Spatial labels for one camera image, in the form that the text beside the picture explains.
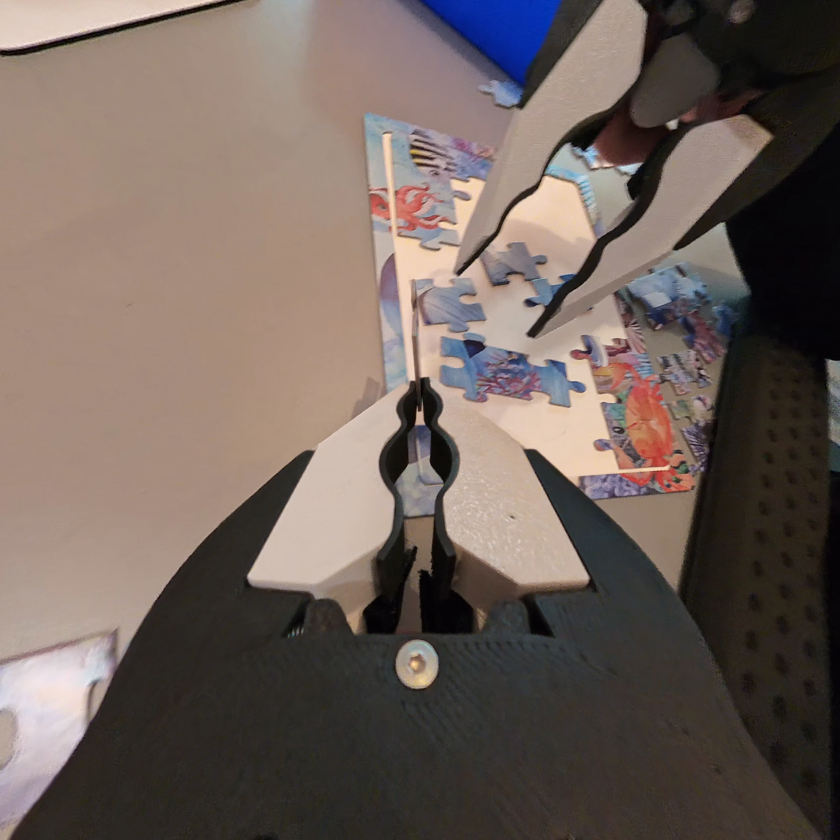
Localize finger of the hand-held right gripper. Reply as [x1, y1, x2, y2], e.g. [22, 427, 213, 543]
[454, 0, 648, 277]
[527, 115, 775, 340]

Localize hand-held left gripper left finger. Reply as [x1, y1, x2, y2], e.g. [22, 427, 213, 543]
[247, 379, 421, 634]

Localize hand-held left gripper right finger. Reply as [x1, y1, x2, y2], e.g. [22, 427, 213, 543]
[419, 379, 590, 634]

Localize ocean print puzzle board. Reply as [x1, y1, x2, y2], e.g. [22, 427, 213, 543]
[363, 113, 698, 519]

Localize person's right hand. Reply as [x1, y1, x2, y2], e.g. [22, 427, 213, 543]
[594, 110, 665, 172]

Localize few scattered puzzle pieces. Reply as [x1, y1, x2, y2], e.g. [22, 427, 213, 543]
[477, 77, 527, 110]

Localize blue plastic storage bin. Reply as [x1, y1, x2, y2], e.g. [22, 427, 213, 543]
[419, 0, 568, 88]

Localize group of assembled puzzle pieces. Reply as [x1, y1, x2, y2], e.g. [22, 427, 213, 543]
[390, 130, 697, 493]

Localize black perforated pad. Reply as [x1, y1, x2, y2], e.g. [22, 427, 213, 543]
[679, 322, 840, 840]

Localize white stand base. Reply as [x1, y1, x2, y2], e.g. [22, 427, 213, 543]
[0, 0, 253, 55]

